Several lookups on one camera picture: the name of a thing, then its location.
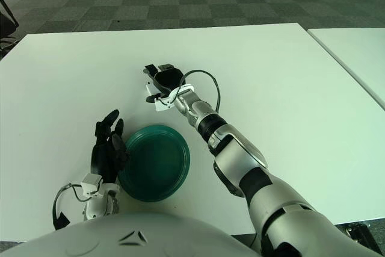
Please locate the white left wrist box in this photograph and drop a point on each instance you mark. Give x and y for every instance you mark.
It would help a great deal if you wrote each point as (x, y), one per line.
(91, 182)

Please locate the black office chair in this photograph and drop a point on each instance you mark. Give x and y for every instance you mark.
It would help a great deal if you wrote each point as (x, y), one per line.
(6, 22)

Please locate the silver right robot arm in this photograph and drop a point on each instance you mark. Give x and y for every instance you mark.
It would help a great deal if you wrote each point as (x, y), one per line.
(234, 154)

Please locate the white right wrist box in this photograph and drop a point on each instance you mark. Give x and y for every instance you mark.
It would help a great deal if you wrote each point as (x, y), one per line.
(164, 105)

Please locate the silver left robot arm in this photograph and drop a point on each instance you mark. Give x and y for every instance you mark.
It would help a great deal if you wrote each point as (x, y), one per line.
(96, 206)

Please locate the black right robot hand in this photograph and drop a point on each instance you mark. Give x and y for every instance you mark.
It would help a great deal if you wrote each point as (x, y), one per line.
(168, 79)

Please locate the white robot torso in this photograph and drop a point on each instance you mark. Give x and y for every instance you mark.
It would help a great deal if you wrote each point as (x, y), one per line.
(120, 239)

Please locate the white side table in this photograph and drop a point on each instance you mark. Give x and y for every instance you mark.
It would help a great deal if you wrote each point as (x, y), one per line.
(361, 46)

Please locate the black table base frame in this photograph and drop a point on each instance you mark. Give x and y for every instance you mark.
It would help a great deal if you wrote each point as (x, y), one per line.
(364, 233)

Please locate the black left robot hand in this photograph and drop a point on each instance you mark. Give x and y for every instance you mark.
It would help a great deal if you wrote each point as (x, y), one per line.
(105, 157)

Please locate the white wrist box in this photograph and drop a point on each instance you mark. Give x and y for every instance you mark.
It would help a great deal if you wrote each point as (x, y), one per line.
(164, 105)
(91, 182)

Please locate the dark green round plate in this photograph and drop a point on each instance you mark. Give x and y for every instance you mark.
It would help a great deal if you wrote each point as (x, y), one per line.
(156, 163)

